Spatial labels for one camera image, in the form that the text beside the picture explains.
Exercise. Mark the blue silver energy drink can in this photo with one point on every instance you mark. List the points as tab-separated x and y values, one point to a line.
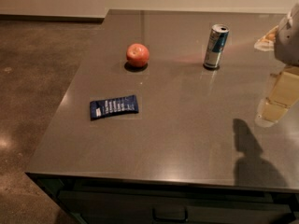
216	43

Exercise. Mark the blue rxbar wrapper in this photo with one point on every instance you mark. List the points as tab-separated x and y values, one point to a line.
106	108

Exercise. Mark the dark cabinet drawer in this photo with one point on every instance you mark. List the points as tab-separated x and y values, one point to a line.
95	201

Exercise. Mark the red apple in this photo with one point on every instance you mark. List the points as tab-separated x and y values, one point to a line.
137	55

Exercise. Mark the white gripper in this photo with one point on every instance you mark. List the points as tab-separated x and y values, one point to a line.
288	42

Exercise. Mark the black drawer handle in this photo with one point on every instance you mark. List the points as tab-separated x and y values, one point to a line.
170	214

